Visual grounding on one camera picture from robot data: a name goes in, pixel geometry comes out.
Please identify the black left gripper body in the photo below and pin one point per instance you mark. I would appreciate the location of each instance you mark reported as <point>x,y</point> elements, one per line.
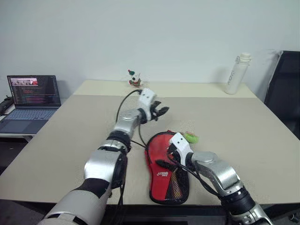
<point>154,113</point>

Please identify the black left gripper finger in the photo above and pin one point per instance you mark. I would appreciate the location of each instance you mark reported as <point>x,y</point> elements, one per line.
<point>163,111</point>
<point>157,104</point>

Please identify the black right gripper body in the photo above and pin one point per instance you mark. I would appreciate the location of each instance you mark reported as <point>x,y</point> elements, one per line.
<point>174,152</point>

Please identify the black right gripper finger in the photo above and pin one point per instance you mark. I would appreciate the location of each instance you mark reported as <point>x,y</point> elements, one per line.
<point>165,162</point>
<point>172,167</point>

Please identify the red black mesh paddle case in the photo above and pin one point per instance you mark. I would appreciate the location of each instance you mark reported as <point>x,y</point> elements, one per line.
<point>157,178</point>

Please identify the green round toy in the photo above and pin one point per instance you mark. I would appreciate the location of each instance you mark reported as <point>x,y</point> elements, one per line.
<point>192,138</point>

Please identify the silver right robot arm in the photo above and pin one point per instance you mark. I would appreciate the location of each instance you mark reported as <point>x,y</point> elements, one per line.
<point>220,171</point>

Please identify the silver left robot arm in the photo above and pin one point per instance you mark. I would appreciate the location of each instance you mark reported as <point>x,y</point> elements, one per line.
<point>105,161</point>

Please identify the white plush dog toy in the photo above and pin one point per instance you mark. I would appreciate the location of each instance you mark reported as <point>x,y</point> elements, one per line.
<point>134,78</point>

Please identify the white water bottle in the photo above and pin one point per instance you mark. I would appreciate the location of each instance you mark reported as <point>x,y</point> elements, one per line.
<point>235,75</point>

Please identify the black office chair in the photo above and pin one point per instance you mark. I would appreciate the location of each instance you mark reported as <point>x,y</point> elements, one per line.
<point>284,93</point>

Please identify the open grey laptop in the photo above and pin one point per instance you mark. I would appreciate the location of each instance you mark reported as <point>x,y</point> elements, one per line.
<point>32,93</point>

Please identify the black bag beside laptop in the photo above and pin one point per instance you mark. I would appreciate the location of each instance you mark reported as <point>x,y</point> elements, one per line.
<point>4,105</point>

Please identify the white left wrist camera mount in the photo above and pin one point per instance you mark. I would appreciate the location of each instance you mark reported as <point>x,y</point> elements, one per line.
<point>146,98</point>

